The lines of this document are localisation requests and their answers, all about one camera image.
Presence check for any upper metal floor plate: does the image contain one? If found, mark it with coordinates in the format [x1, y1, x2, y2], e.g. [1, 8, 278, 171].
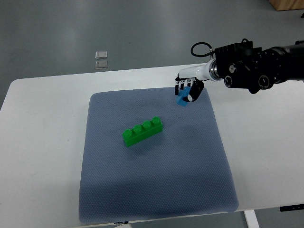
[95, 50, 107, 59]

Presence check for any green four-stud toy block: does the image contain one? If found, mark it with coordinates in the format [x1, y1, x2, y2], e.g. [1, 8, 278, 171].
[122, 116, 163, 147]

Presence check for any wooden box corner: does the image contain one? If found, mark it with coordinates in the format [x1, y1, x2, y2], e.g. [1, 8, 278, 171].
[269, 0, 304, 11]

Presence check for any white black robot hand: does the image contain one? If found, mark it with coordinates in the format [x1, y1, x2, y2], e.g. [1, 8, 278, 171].
[174, 59, 221, 103]

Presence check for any white table leg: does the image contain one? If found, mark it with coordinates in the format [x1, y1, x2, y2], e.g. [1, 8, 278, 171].
[244, 210, 260, 228]

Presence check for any black table control panel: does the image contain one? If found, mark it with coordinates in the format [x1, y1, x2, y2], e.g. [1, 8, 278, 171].
[280, 204, 304, 212]

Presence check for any blue-grey fabric mat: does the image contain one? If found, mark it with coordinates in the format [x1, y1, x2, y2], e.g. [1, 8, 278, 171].
[79, 87, 238, 224]

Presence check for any blue toy block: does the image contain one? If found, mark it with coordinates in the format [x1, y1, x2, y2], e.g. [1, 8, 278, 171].
[176, 86, 190, 107]

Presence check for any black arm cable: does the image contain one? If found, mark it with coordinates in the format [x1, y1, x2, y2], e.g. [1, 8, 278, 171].
[190, 42, 216, 60]

